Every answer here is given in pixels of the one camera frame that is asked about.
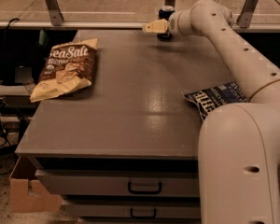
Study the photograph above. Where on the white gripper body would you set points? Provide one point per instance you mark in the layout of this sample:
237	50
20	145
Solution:
174	24

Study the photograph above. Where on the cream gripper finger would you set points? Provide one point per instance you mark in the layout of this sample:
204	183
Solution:
156	27

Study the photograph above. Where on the blue pepsi can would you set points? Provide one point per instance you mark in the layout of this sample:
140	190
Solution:
164	13

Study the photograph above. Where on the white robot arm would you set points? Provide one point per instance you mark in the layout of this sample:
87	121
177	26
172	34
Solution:
239	143

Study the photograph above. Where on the blue kettle chip bag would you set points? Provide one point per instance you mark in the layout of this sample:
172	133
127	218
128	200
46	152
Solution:
209	99

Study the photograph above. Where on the brown sea salt chip bag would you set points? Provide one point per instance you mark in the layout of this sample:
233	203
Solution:
68	68

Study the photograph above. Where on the grey drawer cabinet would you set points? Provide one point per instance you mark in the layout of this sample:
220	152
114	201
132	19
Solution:
133	118

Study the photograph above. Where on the lower grey drawer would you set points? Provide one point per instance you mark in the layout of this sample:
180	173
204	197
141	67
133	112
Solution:
134	209

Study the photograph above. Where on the grey drawer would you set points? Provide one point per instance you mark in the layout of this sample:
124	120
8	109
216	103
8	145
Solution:
119	183
134	209

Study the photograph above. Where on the upper grey drawer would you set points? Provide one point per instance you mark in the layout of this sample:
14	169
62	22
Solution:
119	183

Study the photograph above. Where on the cardboard box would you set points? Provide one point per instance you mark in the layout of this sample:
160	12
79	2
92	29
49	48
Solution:
27	194

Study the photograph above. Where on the right metal bracket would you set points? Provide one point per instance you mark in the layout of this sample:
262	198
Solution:
245	18

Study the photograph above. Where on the left metal bracket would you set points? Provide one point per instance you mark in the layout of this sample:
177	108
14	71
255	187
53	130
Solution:
55	15

